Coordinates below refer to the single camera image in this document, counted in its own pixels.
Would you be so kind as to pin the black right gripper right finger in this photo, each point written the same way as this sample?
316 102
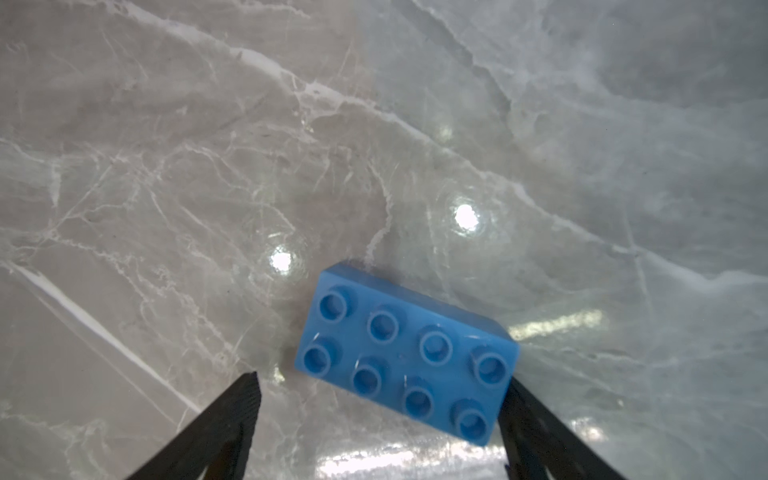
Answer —
539 445

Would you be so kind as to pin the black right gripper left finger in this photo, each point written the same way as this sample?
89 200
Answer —
216 444

